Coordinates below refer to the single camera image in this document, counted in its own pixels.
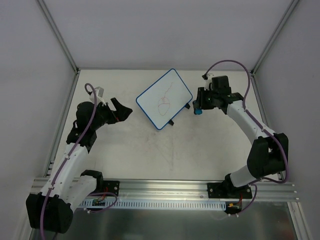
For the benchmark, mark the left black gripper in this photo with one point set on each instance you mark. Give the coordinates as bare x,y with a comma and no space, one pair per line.
111,114

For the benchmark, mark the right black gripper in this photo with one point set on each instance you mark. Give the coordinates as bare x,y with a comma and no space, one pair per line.
200,99

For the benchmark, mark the blue whiteboard eraser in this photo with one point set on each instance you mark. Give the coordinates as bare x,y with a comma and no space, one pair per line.
197,111

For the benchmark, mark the blue framed whiteboard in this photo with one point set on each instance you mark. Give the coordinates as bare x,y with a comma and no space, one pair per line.
164,99

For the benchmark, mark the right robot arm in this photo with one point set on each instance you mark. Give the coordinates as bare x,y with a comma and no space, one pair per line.
269,150

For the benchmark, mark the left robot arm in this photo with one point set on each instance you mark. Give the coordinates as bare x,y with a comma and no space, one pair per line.
53,208

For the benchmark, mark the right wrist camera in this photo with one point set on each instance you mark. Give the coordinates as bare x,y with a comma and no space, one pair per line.
207,77

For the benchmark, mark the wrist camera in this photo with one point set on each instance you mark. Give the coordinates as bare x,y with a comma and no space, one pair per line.
99,91
207,77

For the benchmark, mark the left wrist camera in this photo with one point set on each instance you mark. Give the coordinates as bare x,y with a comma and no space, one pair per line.
99,91

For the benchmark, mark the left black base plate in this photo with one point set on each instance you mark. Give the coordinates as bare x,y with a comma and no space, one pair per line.
111,186

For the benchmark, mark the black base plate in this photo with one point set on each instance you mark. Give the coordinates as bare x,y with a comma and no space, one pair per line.
111,186
217,190

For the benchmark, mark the aluminium mounting rail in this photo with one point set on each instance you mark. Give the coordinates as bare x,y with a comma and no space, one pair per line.
189,190

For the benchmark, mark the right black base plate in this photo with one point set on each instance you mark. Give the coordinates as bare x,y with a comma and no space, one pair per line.
217,190

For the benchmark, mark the slotted cable duct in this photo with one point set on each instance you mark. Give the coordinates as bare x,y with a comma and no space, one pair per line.
142,204

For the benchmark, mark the right aluminium frame post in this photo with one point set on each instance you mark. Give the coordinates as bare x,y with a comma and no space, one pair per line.
273,37

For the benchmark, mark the aluminium frame post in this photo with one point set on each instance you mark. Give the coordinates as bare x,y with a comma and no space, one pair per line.
57,34
273,37

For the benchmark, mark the left aluminium frame post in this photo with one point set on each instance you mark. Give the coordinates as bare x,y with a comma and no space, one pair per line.
57,34

